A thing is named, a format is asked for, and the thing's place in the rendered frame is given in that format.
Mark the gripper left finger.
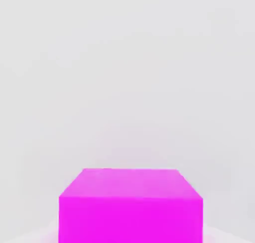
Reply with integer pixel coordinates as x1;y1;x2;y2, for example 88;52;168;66
11;220;60;243

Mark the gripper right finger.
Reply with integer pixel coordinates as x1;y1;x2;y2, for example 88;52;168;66
203;226;240;243

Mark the small magenta cube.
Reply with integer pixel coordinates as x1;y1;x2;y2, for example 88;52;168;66
58;168;204;243

